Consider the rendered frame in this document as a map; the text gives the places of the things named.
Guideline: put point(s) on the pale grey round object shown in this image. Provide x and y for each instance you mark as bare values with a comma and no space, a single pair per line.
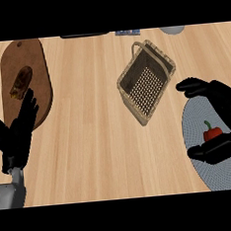
172,30

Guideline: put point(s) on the dark brown food item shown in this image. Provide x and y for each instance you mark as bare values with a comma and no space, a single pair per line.
20,82

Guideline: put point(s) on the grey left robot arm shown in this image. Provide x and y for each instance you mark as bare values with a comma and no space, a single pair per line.
11,191

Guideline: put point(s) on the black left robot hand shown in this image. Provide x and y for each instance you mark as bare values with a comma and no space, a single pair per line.
18,132

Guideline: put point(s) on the round grey placemat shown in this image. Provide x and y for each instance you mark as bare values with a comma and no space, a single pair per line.
208,172

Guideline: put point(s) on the small blue object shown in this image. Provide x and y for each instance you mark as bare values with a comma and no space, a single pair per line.
127,32

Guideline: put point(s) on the tan wicker basket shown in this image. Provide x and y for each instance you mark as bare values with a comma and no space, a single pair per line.
146,81

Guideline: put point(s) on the brown wooden cutting board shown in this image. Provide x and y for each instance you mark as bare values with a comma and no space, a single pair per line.
24,82

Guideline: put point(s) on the flat black object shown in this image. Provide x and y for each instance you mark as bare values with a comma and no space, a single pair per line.
84,35

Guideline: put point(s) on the red bell pepper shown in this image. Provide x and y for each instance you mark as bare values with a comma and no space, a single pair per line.
211,132

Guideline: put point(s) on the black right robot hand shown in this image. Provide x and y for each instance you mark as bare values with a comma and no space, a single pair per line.
223,99

